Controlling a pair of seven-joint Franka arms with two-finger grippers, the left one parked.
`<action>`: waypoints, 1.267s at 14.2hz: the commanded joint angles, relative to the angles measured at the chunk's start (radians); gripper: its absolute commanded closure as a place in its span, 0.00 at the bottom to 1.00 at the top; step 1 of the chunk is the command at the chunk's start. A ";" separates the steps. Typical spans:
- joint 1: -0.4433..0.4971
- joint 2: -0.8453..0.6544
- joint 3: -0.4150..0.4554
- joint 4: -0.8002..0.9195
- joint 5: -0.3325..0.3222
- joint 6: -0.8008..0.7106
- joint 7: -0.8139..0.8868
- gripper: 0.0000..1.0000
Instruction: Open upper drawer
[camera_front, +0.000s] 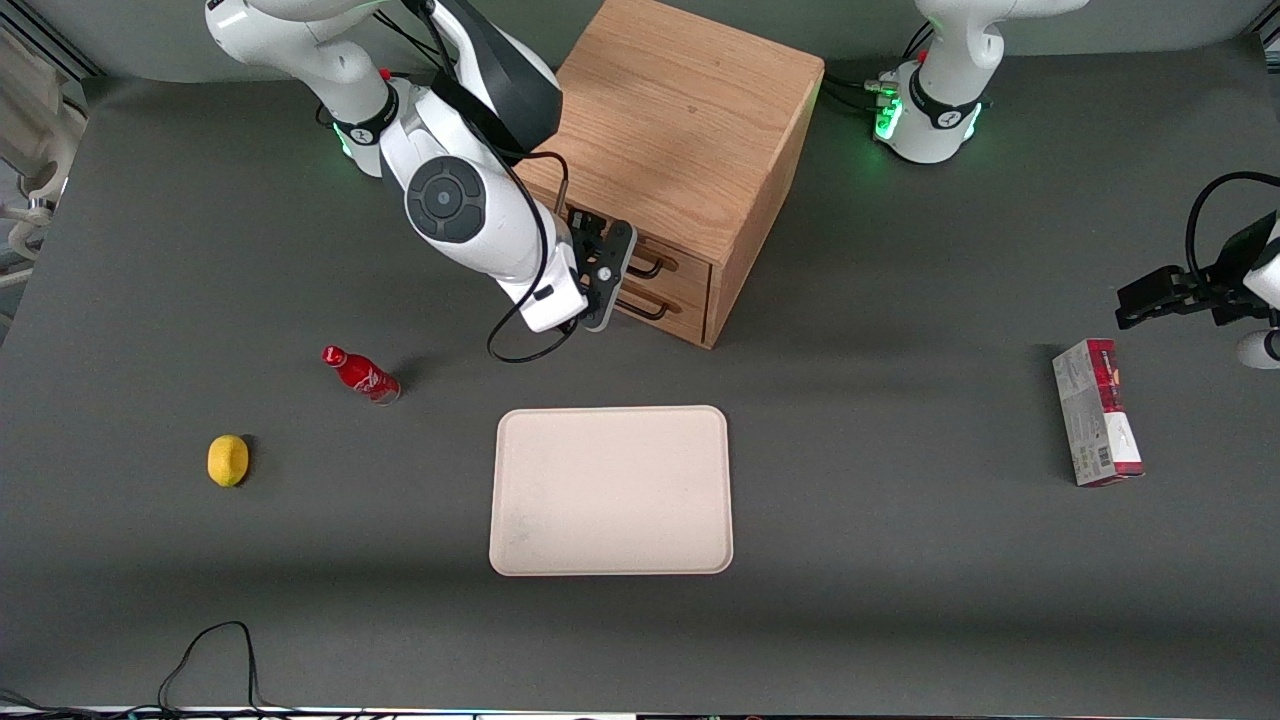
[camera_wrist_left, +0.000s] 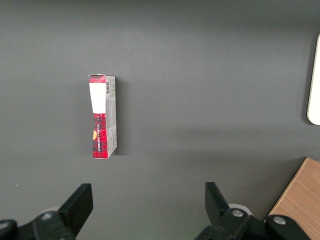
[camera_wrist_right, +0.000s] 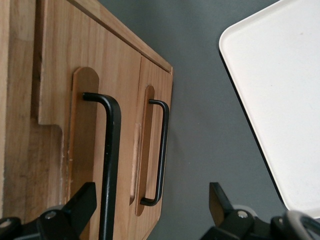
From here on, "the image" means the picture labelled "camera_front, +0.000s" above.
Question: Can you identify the white equipment beside table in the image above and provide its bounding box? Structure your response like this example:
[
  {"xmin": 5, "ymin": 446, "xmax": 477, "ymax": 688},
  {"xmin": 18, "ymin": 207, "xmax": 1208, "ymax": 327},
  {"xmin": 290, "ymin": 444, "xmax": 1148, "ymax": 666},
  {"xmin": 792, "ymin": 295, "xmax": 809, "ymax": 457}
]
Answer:
[{"xmin": 0, "ymin": 22, "xmax": 91, "ymax": 293}]

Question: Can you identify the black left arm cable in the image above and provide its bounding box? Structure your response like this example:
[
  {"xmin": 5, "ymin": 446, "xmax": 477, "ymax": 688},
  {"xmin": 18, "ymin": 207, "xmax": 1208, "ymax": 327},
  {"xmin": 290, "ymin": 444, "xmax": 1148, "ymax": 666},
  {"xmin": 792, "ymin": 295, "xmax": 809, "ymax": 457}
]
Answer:
[{"xmin": 1185, "ymin": 172, "xmax": 1280, "ymax": 293}]

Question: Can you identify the beige rectangular tray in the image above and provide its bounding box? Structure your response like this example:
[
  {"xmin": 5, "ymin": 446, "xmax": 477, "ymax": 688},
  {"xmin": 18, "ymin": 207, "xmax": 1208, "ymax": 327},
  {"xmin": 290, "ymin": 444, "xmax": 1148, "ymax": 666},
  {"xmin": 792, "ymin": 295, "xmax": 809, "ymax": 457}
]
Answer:
[{"xmin": 489, "ymin": 405, "xmax": 734, "ymax": 577}]

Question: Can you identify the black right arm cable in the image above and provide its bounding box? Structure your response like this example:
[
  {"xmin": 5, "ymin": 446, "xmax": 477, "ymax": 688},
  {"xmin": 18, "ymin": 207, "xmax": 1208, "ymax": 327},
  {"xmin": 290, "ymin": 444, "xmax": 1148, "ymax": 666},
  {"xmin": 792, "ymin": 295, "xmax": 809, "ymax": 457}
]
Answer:
[{"xmin": 400, "ymin": 0, "xmax": 583, "ymax": 365}]

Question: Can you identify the oak wooden drawer cabinet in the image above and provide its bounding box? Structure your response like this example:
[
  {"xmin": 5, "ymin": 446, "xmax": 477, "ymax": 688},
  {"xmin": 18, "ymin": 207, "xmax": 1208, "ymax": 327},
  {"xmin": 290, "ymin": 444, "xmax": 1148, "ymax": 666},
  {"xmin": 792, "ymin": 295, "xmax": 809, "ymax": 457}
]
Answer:
[{"xmin": 510, "ymin": 0, "xmax": 826, "ymax": 350}]

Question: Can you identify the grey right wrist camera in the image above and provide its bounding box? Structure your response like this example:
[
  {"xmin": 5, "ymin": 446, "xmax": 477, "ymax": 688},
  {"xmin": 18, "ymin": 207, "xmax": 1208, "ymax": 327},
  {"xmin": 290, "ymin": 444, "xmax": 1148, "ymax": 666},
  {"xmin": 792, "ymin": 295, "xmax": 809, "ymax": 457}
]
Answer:
[{"xmin": 581, "ymin": 221, "xmax": 639, "ymax": 334}]

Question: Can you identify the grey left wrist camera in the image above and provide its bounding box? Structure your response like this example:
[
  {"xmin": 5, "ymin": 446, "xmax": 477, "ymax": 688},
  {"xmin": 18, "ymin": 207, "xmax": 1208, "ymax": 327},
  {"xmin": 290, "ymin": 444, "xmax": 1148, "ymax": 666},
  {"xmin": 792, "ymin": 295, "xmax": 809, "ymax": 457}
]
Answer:
[{"xmin": 1236, "ymin": 328, "xmax": 1280, "ymax": 372}]

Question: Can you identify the yellow lemon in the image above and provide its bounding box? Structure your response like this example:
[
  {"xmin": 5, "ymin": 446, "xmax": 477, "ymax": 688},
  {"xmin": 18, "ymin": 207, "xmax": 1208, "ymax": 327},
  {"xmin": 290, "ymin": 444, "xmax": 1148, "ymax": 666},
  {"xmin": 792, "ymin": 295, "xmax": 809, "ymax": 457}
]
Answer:
[{"xmin": 207, "ymin": 435, "xmax": 250, "ymax": 488}]

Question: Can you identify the grey and red carton box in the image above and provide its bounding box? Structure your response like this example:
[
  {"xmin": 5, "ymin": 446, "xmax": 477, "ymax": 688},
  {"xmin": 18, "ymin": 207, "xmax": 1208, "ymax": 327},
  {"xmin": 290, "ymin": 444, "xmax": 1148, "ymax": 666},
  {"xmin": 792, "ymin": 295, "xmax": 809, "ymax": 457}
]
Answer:
[{"xmin": 1052, "ymin": 338, "xmax": 1146, "ymax": 488}]

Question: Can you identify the red cola bottle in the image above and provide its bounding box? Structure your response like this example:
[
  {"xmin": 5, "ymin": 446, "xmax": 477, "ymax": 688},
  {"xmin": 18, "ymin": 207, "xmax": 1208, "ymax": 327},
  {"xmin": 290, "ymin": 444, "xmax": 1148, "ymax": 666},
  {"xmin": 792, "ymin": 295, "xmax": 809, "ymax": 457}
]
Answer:
[{"xmin": 321, "ymin": 345, "xmax": 402, "ymax": 406}]

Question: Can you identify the black base cable bundle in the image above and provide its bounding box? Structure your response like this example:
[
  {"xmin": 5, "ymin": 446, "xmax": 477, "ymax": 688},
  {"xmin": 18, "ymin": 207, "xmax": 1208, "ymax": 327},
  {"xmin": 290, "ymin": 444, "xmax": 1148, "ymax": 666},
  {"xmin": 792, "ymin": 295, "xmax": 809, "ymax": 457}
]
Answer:
[{"xmin": 820, "ymin": 20, "xmax": 936, "ymax": 119}]

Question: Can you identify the thin black table cable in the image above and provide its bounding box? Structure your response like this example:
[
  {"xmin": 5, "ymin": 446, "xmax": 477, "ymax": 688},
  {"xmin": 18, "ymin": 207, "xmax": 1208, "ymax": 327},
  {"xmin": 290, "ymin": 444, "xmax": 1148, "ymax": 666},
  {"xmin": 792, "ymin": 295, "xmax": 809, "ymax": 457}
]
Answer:
[{"xmin": 0, "ymin": 621, "xmax": 361, "ymax": 718}]

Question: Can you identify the grey metal rail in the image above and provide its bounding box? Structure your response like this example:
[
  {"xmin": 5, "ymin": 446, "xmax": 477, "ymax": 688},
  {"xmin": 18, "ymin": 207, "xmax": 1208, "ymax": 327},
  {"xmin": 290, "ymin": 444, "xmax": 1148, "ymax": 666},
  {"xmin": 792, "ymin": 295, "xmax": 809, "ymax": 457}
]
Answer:
[
  {"xmin": 1245, "ymin": 0, "xmax": 1280, "ymax": 53},
  {"xmin": 18, "ymin": 0, "xmax": 107, "ymax": 79}
]

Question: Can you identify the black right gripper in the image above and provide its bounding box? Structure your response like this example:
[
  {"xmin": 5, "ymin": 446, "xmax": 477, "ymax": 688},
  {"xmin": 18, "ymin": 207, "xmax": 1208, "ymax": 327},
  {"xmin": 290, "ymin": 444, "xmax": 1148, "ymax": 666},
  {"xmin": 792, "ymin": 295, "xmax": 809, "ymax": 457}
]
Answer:
[{"xmin": 567, "ymin": 208, "xmax": 612, "ymax": 303}]

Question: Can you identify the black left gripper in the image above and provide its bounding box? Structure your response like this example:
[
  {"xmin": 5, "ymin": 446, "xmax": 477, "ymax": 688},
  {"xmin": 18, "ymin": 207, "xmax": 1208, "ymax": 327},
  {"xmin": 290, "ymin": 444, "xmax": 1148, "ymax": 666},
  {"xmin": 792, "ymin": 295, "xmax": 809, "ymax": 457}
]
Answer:
[{"xmin": 1116, "ymin": 213, "xmax": 1276, "ymax": 330}]

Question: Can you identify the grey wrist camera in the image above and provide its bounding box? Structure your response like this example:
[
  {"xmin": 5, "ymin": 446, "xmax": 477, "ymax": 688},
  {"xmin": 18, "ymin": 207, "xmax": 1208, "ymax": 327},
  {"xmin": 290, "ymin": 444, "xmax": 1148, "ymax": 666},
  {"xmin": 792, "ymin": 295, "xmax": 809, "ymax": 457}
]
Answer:
[
  {"xmin": 581, "ymin": 221, "xmax": 639, "ymax": 334},
  {"xmin": 1236, "ymin": 328, "xmax": 1280, "ymax": 372}
]

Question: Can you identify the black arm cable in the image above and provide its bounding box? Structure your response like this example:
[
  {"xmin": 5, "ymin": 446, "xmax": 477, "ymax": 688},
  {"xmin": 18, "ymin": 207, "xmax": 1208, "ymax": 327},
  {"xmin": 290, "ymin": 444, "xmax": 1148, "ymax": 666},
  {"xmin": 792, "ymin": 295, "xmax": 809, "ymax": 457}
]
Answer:
[
  {"xmin": 400, "ymin": 0, "xmax": 583, "ymax": 365},
  {"xmin": 1185, "ymin": 172, "xmax": 1280, "ymax": 293}
]

